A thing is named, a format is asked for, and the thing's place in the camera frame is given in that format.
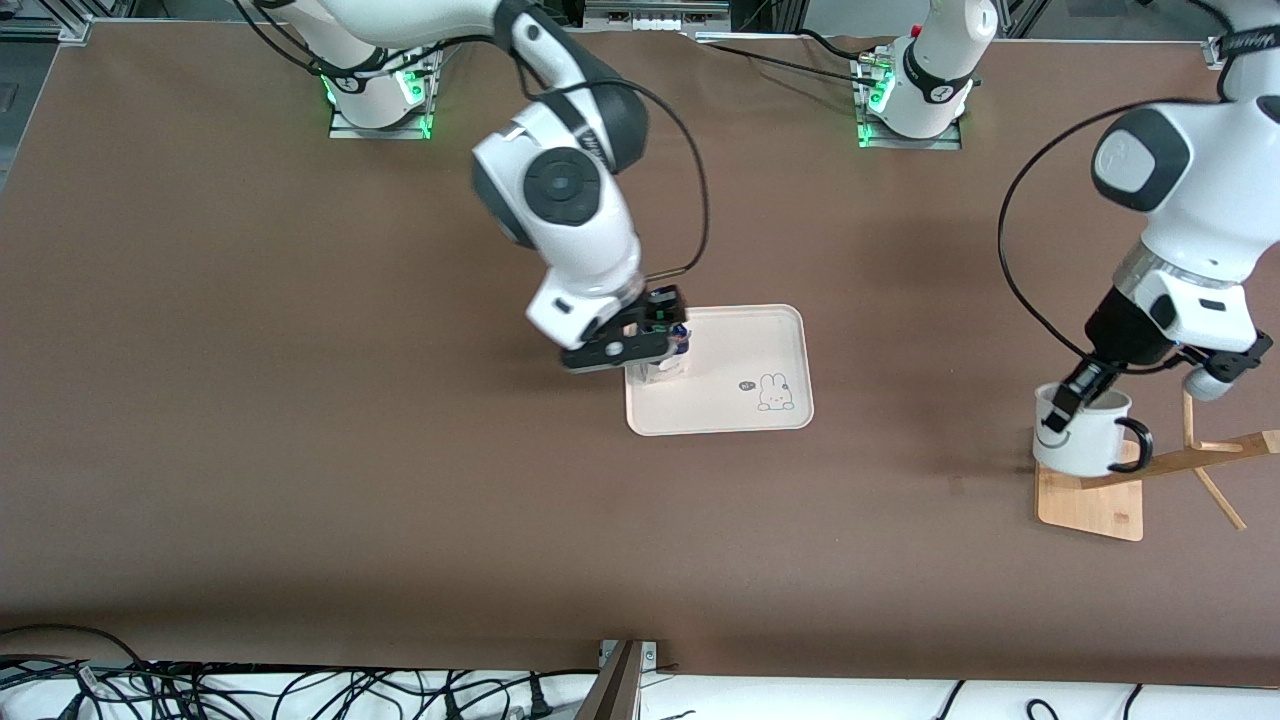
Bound white smiley face mug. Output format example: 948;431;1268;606
1032;383;1155;479

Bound blue white milk carton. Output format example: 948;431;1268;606
636;322;693;387

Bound cream rabbit print tray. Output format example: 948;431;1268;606
625;304;815;437

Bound wooden mug stand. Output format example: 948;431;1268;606
1036;390;1280;542

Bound grey box with ports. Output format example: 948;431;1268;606
583;0;733;33

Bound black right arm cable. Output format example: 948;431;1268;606
530;78;712;282

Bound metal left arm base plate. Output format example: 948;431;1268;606
853;55;964;152

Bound black base cable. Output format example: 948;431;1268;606
690;28;893;89

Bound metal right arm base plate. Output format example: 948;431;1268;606
328;50;435;140

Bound metal post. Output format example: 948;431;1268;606
575;640;659;720

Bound thin black cable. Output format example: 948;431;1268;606
234;0;336;79

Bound black looped cable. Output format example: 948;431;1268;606
0;624;151;701

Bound aluminium frame profile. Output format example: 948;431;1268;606
0;0;96;43

